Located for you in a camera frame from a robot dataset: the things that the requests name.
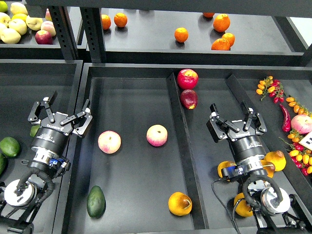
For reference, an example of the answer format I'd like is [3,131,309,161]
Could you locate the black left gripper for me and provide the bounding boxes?
[28,91,93,156]

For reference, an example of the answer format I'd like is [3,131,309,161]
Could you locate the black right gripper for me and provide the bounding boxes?
[206,100,267,165]

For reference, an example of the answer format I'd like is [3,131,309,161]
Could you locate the dark green avocado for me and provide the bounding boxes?
[87,185,106,217]

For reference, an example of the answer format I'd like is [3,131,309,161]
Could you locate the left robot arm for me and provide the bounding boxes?
[0,93,93,234]

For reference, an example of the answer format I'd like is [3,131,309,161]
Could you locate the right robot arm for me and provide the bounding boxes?
[207,103,312,234]

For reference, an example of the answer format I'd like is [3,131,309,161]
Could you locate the green avocado upper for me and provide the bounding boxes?
[29,124,40,137]

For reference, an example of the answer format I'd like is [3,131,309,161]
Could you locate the yellow pear middle hidden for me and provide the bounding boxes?
[260,159,275,178]

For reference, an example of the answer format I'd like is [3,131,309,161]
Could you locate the green avocado far left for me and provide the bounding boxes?
[0,136,20,157]

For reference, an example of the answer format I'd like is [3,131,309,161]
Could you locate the green avocado left edge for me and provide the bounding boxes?
[0,153,7,175]

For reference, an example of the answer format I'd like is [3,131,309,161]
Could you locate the yellow pear bottom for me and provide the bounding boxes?
[234,193,253,217]

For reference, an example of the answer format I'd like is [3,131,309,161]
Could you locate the pale pear front left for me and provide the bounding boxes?
[0,28,21,44]

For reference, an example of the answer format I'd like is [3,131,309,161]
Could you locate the red chili pepper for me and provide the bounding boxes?
[279,104,291,132]

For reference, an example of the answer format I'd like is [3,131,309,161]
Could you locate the black left tray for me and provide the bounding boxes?
[0,59,82,234]

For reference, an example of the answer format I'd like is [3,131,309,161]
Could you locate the black tray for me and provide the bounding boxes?
[62,63,312,234]
[0,59,82,234]

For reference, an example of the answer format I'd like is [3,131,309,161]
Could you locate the cherry tomato bunch upper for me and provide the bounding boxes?
[256,76,284,103]

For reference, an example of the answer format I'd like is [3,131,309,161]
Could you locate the cherry tomato bunch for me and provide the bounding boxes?
[256,76,284,103]
[279,130,312,176]

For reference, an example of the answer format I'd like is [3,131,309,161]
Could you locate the pink apple left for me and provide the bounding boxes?
[97,131,121,154]

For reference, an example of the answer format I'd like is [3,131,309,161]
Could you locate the pink apple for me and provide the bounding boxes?
[97,131,121,154]
[146,124,168,147]

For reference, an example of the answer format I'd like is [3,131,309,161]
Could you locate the dark red apple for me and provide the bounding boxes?
[180,89,198,110]

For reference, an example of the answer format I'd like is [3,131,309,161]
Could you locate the pink apple right edge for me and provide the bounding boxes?
[291,115,312,134]

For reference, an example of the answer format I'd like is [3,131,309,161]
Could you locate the bright red apple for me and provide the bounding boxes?
[177,69,199,90]

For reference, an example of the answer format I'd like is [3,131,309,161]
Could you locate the cherry tomato bunch lower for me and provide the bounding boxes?
[279,130,312,176]

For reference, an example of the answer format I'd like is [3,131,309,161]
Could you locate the white label card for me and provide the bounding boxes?
[299,132,312,150]

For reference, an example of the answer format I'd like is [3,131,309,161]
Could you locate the red apple on shelf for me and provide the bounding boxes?
[35,30,53,45]

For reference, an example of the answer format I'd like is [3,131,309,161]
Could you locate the pink apple centre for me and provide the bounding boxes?
[146,124,168,147]

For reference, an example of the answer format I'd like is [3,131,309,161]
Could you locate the orange on shelf front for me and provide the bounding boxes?
[211,38,231,51]

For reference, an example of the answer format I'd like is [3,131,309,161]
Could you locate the orange on shelf right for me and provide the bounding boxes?
[222,33,235,47]

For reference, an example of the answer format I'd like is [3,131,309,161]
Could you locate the peach on shelf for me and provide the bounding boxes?
[41,21,56,37]

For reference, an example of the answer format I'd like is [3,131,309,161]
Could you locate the black shelf rack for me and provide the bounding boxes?
[0,0,312,66]

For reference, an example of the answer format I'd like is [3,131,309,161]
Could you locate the yellow green apple shelf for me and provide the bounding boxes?
[26,16,43,31]

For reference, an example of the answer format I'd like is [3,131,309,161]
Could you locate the pale apple on shelf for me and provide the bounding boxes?
[8,19,27,36]

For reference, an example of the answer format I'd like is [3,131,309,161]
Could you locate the black middle tray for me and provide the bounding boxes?
[62,63,312,234]

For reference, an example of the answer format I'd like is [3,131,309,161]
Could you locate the black divider left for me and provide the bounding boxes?
[166,73,209,230]

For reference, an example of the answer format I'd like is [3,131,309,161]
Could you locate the yellow lemon on shelf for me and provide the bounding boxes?
[11,13,27,22]

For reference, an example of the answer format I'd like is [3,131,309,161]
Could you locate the orange on shelf centre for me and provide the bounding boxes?
[174,27,189,43]

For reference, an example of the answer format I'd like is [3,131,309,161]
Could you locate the orange cherry tomato string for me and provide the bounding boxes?
[285,95,312,117]

